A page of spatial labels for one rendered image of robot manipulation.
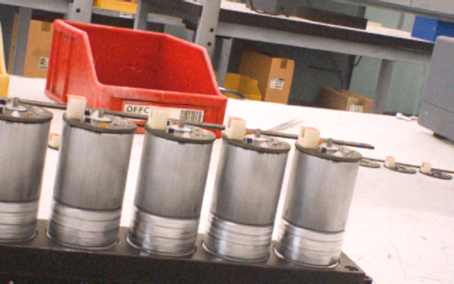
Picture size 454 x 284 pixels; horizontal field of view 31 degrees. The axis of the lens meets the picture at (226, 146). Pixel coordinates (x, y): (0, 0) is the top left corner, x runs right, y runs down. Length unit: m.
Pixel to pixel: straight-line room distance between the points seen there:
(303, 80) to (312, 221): 5.28
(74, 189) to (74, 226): 0.01
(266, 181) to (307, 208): 0.02
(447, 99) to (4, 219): 0.58
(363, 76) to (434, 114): 5.03
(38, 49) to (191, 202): 4.13
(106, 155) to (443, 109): 0.57
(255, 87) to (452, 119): 4.21
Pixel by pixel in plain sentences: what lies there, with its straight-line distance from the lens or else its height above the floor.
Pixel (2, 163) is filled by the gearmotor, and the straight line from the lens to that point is 0.27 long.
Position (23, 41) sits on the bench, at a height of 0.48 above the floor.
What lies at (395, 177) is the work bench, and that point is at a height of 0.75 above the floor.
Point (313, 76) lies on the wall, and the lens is 5.61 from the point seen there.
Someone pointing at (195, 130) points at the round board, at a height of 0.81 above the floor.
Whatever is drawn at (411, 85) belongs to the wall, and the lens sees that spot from 6.11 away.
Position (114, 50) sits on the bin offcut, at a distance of 0.68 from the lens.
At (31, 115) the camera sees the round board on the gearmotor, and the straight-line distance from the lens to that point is 0.27.
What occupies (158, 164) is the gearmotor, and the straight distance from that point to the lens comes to 0.28.
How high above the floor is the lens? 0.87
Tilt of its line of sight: 12 degrees down
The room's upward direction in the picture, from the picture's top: 11 degrees clockwise
